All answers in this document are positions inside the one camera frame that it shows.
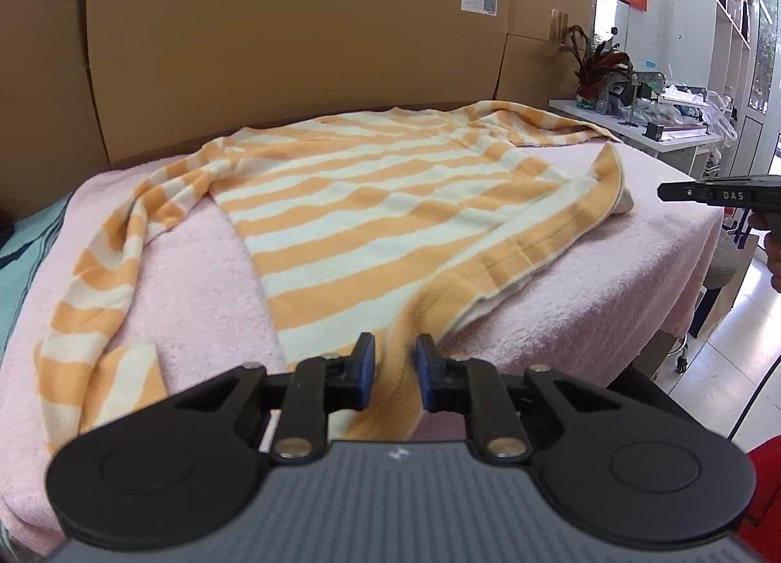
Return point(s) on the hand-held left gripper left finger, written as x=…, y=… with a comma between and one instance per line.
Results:
x=365, y=369

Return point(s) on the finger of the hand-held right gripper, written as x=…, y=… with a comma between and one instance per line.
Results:
x=680, y=192

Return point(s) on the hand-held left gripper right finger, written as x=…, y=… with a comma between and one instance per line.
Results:
x=425, y=372

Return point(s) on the orange striped shirt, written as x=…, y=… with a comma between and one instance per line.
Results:
x=378, y=203

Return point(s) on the person's right hand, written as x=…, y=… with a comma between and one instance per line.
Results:
x=775, y=258

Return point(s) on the white side table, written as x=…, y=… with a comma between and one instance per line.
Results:
x=647, y=142

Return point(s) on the grey stool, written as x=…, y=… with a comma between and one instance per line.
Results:
x=729, y=267

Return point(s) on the grey desktop machine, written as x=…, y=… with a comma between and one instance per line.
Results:
x=613, y=96

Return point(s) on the glass door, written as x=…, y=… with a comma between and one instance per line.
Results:
x=762, y=62

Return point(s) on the red leaf potted plant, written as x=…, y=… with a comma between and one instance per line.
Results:
x=601, y=62

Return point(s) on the white shelf unit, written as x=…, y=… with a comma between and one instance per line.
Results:
x=708, y=38

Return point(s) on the pink blanket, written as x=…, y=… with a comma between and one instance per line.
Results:
x=195, y=270

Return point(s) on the person's red sweater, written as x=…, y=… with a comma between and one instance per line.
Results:
x=762, y=496

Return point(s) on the large cardboard box white label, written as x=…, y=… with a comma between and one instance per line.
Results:
x=274, y=38

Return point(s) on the teal cloth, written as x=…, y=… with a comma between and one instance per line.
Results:
x=27, y=258

